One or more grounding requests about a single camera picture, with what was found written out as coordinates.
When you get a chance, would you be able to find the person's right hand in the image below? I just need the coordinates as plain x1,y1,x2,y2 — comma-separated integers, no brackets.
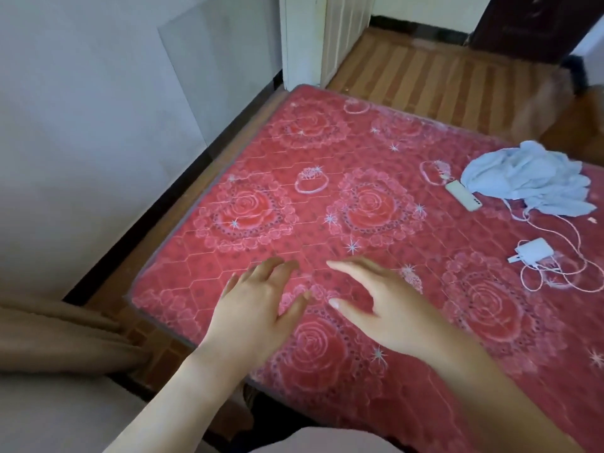
326,257,461,369

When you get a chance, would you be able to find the person's left hand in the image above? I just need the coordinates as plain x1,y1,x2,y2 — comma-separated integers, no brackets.
198,257,312,369

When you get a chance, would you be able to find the person's left forearm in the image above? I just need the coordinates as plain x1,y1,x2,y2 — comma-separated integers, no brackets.
103,345,265,453

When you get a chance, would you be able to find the person's right forearm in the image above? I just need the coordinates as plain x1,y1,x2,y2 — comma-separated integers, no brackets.
415,325,586,453

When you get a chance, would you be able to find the black skirting board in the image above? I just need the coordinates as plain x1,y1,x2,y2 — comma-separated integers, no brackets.
64,73,288,307

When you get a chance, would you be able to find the person's white shirt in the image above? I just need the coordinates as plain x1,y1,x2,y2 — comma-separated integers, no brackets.
248,425,407,453

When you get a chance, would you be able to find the white smartphone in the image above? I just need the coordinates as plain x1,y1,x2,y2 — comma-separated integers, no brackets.
445,180,483,213

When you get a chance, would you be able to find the red rose-patterned mattress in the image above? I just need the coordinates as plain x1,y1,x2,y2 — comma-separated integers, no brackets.
125,84,604,453

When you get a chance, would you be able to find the beige curtain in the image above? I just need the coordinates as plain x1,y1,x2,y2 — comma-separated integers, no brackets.
0,297,154,374

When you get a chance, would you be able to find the white charger adapter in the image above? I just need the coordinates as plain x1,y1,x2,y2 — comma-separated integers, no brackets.
508,238,556,268

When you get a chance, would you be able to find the light blue crumpled garment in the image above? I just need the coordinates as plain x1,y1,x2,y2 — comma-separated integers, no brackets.
460,140,598,217

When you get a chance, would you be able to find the white panelled door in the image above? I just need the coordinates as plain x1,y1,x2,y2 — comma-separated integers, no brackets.
321,0,378,88

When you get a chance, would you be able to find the dark brown wooden door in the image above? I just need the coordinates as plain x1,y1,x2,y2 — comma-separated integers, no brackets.
468,0,604,65

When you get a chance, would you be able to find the brown wooden bed frame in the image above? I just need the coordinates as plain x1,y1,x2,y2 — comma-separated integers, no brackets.
87,87,293,441

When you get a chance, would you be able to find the white charging cable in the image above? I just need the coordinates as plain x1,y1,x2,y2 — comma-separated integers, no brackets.
500,198,604,294

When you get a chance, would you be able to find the white door frame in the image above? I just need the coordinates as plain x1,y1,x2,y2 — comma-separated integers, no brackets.
279,0,327,90

